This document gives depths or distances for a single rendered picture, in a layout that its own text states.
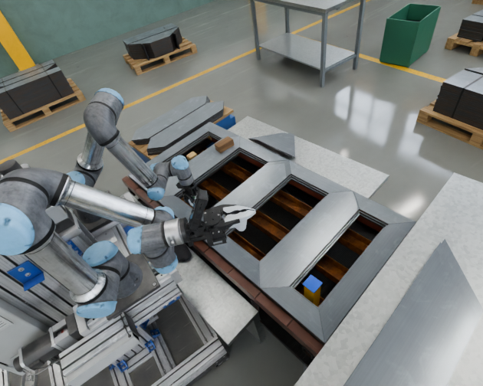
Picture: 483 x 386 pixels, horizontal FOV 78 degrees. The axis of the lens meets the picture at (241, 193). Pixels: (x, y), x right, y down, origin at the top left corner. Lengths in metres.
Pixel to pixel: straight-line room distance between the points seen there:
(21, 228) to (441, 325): 1.17
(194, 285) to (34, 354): 0.70
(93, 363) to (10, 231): 0.71
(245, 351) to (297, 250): 0.95
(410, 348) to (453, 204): 0.66
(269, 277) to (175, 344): 0.90
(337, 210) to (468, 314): 0.71
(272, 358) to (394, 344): 1.18
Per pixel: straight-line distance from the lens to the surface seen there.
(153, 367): 2.10
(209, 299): 1.60
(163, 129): 2.47
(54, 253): 0.94
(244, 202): 1.68
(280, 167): 1.86
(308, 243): 1.49
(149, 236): 0.86
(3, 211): 0.84
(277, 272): 1.42
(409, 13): 5.42
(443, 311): 1.19
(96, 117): 1.29
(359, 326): 1.12
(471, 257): 1.36
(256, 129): 2.37
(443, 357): 1.13
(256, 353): 2.18
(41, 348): 1.49
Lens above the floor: 2.09
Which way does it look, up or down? 46 degrees down
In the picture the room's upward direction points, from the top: 13 degrees counter-clockwise
